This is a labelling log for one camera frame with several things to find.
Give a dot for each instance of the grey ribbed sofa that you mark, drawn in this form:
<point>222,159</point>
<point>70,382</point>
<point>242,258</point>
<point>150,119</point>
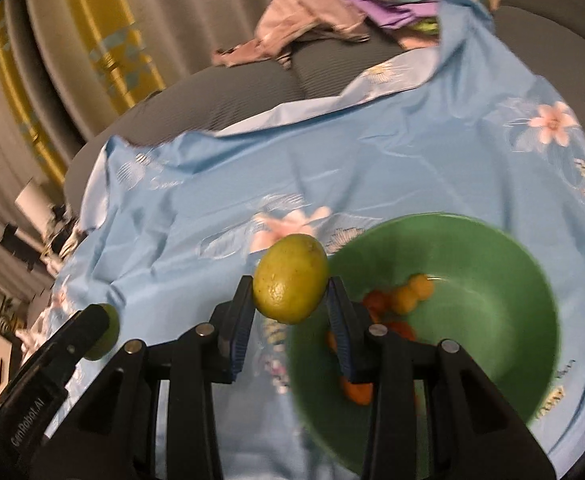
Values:
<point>252,95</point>

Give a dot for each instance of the purple crumpled cloth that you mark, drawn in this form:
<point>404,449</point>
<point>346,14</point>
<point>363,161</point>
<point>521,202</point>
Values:
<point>392,7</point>

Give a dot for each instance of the dark patterned cloth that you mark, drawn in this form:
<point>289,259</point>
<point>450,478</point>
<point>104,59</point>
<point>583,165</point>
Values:
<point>61,240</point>

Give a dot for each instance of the pink crumpled cloth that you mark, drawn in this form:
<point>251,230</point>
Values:
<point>297,22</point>

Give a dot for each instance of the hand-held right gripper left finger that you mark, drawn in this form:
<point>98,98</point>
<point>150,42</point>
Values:
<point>240,330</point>

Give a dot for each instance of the grey yellow patterned curtain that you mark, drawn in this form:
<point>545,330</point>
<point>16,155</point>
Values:
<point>97,45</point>

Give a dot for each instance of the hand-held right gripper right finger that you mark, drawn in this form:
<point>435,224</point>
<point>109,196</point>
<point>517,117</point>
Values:
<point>340,330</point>

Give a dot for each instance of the white lamp shade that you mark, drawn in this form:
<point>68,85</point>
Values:
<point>31,201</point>

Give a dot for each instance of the blue floral bed sheet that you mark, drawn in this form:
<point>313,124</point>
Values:
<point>372,160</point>

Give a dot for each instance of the green bowl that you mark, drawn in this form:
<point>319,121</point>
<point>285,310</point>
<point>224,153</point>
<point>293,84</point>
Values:
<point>497,285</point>

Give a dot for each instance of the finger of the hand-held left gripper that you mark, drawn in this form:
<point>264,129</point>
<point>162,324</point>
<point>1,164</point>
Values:
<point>85,332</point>

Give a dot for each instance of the yellow-brown kumquat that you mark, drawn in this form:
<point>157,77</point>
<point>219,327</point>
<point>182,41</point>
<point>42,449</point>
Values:
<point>421,286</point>
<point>403,300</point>

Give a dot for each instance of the yellow-green lime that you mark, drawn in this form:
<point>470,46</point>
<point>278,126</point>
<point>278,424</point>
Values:
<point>290,277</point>

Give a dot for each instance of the round green fruit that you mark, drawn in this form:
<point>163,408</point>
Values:
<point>111,332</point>

